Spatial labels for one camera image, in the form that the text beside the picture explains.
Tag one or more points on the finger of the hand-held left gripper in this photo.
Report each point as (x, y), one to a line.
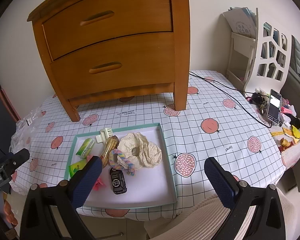
(18, 157)

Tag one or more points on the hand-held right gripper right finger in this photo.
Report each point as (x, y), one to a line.
(218, 182)

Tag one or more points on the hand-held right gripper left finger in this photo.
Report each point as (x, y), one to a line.
(86, 180)

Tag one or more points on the pink hair bow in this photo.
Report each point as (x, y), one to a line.
(99, 183)

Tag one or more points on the green foil packet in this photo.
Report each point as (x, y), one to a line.
(76, 168)

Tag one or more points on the black toy car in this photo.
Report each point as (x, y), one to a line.
(117, 181)

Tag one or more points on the green paper box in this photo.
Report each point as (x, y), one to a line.
(85, 148)

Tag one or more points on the white hair claw clip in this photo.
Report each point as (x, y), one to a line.
(103, 135)

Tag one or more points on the white tray with teal rim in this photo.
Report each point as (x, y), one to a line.
(145, 185)

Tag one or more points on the cream fabric scrunchie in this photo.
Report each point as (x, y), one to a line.
(145, 152)

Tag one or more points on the wooden nightstand deep drawer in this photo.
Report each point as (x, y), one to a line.
(130, 77)

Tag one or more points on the wooden nightstand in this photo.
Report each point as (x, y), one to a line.
(115, 17)

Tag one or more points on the person's left hand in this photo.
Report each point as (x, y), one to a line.
(8, 211)

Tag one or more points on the clear plastic bag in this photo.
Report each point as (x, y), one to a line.
(25, 130)

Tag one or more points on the white knit sweater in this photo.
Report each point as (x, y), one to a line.
(210, 220)

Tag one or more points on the pomegranate print checked tablecloth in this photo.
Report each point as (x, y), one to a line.
(215, 105)

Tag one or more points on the black keys and charger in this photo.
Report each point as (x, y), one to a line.
(258, 100)

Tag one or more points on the pile of colourful small clutter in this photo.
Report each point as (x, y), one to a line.
(293, 127)

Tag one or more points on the black smartphone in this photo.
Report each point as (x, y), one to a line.
(274, 107)

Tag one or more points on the white magazine rack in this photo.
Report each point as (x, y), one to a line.
(240, 45)

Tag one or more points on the wooden nightstand shallow drawer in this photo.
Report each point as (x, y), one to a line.
(110, 30)

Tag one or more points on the white cutout panel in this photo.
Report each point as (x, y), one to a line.
(265, 37)

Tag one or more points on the stack of papers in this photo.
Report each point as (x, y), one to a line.
(240, 22)

